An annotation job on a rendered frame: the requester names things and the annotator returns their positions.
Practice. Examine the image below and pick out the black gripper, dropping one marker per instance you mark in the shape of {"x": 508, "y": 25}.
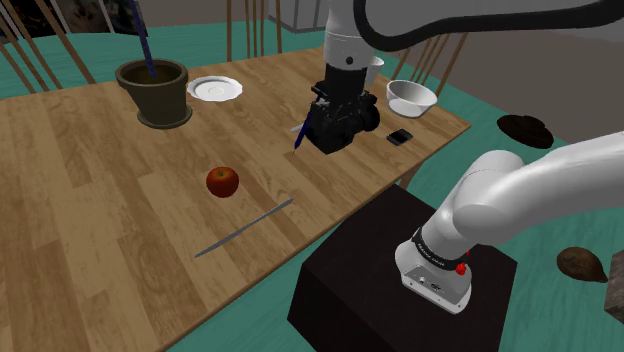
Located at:
{"x": 341, "y": 122}

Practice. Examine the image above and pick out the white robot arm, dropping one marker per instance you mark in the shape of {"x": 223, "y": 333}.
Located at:
{"x": 526, "y": 190}

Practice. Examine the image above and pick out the blue pen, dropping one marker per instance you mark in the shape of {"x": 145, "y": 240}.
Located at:
{"x": 303, "y": 131}

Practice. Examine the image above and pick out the small black phone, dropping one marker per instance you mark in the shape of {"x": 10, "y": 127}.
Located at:
{"x": 400, "y": 137}

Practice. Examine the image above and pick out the white cup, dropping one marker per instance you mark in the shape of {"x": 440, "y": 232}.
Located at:
{"x": 375, "y": 68}

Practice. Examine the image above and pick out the white bowl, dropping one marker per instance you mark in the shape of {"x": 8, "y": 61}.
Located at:
{"x": 412, "y": 97}

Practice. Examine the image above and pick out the wooden chair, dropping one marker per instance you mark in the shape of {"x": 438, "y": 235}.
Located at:
{"x": 446, "y": 63}
{"x": 53, "y": 53}
{"x": 253, "y": 29}

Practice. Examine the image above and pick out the white plate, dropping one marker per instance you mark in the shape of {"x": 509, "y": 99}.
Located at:
{"x": 214, "y": 89}

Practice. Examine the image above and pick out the red apple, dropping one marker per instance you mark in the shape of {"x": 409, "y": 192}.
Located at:
{"x": 222, "y": 182}

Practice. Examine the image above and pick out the grey knife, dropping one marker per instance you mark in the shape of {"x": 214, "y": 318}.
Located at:
{"x": 244, "y": 228}

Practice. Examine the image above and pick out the black robot stand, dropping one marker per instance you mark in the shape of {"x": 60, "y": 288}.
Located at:
{"x": 360, "y": 292}

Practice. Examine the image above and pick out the dark olive flower pot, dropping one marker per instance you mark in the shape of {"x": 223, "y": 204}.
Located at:
{"x": 161, "y": 102}

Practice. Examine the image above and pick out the dark brown round object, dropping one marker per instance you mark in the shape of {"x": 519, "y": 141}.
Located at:
{"x": 526, "y": 131}

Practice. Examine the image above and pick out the dark blue stick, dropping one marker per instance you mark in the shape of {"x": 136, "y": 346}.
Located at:
{"x": 145, "y": 44}

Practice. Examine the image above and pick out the wooden table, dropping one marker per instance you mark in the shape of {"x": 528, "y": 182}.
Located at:
{"x": 97, "y": 219}

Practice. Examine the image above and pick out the brown oval object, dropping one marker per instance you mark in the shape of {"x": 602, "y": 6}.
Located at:
{"x": 580, "y": 264}

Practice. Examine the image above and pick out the teal rug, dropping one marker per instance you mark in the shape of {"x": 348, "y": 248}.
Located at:
{"x": 536, "y": 322}

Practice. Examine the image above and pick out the grey brown block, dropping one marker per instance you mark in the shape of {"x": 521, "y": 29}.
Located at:
{"x": 616, "y": 292}

